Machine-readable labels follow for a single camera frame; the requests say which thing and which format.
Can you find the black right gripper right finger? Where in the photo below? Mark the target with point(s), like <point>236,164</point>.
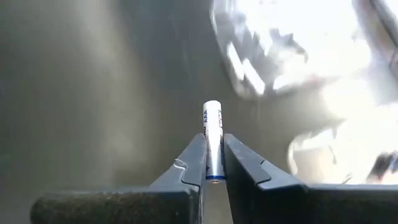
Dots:
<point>248,193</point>

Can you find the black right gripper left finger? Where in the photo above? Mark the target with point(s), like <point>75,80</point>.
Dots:
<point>180,193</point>

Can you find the white AAA battery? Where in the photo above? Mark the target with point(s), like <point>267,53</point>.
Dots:
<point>214,140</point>

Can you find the clear plastic bin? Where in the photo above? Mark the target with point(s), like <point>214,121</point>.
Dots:
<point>295,40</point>
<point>348,146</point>

